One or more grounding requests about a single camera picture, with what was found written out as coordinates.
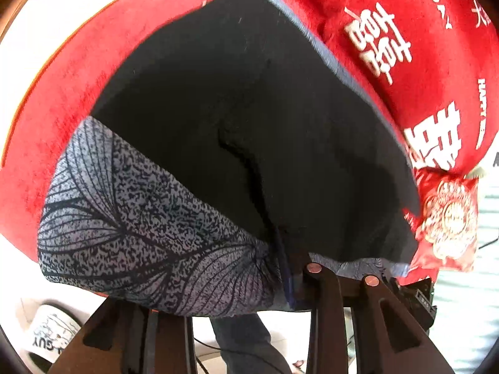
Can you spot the red plush wedding pillow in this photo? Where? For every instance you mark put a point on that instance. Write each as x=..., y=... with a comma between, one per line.
x=432, y=63

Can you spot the black and grey patterned pants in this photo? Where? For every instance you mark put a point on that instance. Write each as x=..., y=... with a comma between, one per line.
x=222, y=134

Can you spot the red plush wedding blanket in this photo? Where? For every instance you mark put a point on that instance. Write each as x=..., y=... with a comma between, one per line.
x=65, y=86

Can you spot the dark trouser leg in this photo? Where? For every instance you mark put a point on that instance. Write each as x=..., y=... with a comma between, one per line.
x=247, y=345

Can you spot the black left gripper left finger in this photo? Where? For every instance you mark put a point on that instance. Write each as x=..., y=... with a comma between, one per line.
x=123, y=337

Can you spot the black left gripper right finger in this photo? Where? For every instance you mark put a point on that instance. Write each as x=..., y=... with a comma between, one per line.
x=387, y=338

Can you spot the white printed slipper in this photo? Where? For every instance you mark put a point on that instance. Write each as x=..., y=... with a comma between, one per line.
x=50, y=332

